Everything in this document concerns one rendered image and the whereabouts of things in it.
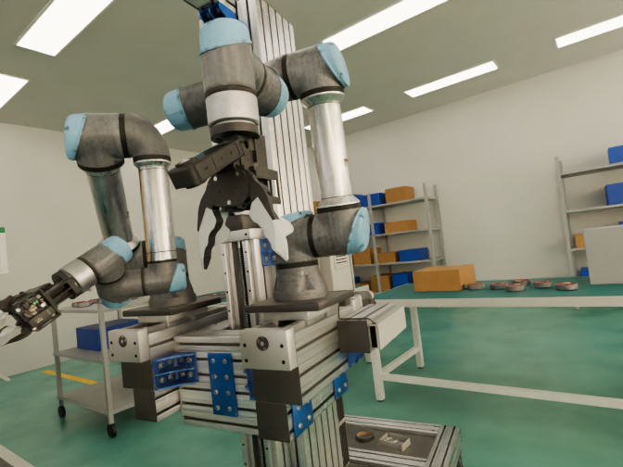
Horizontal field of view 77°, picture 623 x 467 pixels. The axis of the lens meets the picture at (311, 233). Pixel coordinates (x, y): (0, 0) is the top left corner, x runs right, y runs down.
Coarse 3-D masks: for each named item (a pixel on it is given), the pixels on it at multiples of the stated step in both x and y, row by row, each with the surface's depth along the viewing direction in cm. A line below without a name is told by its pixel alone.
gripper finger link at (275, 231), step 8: (256, 200) 53; (256, 208) 53; (264, 208) 52; (256, 216) 53; (264, 216) 52; (264, 224) 52; (272, 224) 52; (280, 224) 53; (288, 224) 56; (264, 232) 52; (272, 232) 52; (280, 232) 52; (288, 232) 55; (272, 240) 52; (280, 240) 52; (272, 248) 52; (280, 248) 52; (280, 256) 52
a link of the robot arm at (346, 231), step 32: (288, 64) 98; (320, 64) 95; (320, 96) 96; (320, 128) 98; (320, 160) 100; (320, 192) 102; (352, 192) 102; (320, 224) 100; (352, 224) 97; (320, 256) 104
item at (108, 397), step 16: (80, 304) 321; (96, 304) 333; (128, 304) 298; (144, 304) 305; (128, 320) 350; (80, 336) 332; (96, 336) 314; (64, 352) 325; (80, 352) 318; (96, 352) 310; (96, 384) 350; (112, 384) 345; (64, 400) 320; (80, 400) 309; (96, 400) 305; (112, 400) 300; (128, 400) 296; (64, 416) 328; (112, 416) 278; (112, 432) 275
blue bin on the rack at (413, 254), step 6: (402, 252) 651; (408, 252) 645; (414, 252) 639; (420, 252) 637; (426, 252) 662; (402, 258) 651; (408, 258) 646; (414, 258) 639; (420, 258) 634; (426, 258) 659
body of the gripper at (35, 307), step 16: (32, 288) 82; (48, 288) 85; (64, 288) 85; (80, 288) 86; (16, 304) 76; (32, 304) 80; (48, 304) 82; (16, 320) 82; (32, 320) 78; (48, 320) 82
